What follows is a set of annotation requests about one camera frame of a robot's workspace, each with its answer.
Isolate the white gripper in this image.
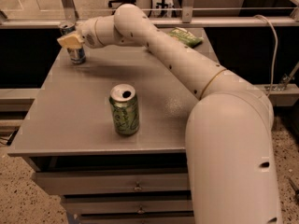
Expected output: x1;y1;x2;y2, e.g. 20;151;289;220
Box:
57;19;99;49

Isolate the blue silver redbull can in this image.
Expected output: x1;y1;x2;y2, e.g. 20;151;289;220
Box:
59;21;86;64

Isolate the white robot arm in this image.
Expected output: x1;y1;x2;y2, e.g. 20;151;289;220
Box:
58;4;283;224

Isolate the green soda can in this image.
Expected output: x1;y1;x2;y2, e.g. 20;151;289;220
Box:
109;84;139;135

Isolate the green chip bag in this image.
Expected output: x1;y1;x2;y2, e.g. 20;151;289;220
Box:
168;27;204;48

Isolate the top drawer with knob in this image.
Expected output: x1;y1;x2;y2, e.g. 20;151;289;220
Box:
32;168;190;195

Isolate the drawer with knob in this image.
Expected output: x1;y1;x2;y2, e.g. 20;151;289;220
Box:
32;168;190;195
62;192;192;215

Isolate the middle drawer with knob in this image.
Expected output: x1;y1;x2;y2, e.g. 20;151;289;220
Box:
62;192;192;215

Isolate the bottom drawer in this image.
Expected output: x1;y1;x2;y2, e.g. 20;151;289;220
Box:
78;212;195;224

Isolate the grey metal railing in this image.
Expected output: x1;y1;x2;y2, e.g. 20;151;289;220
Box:
0;0;299;28

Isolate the white cable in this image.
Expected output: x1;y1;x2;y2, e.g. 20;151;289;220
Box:
253;14;278;98

